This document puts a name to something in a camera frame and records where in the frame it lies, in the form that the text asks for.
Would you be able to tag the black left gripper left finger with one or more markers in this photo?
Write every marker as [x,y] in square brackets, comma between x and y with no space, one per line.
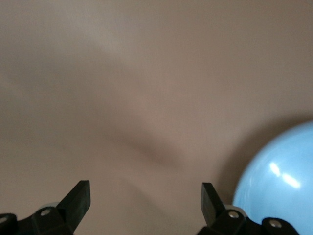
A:
[78,198]

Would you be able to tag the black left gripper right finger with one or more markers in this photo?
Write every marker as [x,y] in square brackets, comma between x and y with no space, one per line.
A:
[210,203]

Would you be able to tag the blue plate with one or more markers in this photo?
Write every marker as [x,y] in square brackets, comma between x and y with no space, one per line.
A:
[281,183]

